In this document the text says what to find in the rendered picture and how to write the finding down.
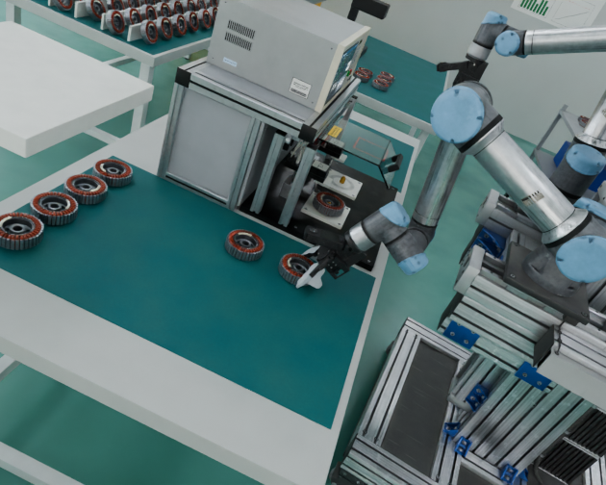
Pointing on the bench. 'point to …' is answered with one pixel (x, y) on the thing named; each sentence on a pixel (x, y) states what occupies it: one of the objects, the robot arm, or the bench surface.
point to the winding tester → (285, 46)
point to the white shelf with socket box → (45, 90)
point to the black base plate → (375, 198)
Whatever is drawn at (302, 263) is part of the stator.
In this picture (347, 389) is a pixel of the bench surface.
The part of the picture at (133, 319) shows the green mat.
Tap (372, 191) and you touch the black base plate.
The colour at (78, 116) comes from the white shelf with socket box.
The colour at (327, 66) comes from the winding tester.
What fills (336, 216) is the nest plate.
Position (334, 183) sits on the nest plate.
